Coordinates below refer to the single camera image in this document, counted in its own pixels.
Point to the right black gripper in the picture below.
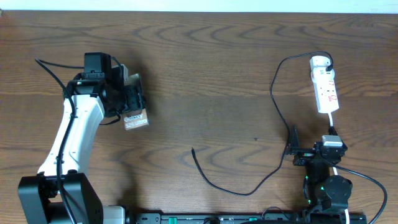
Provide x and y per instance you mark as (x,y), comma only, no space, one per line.
(305,155)

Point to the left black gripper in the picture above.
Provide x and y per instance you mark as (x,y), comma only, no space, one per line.
(114,112)

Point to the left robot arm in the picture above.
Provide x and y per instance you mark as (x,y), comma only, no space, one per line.
(60,192)

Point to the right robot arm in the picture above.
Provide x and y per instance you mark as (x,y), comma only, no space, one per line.
(327,193)

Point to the white power strip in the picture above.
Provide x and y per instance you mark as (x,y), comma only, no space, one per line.
(325,90)

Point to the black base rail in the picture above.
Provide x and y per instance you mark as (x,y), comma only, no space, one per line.
(269,217)

